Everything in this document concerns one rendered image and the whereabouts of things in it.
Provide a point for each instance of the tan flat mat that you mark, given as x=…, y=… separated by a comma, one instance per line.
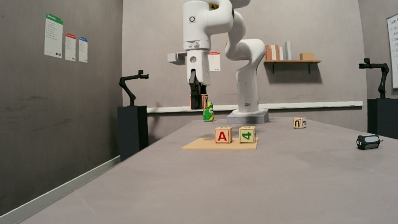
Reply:
x=209, y=144

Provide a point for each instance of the green drink can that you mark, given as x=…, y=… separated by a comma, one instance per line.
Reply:
x=208, y=113

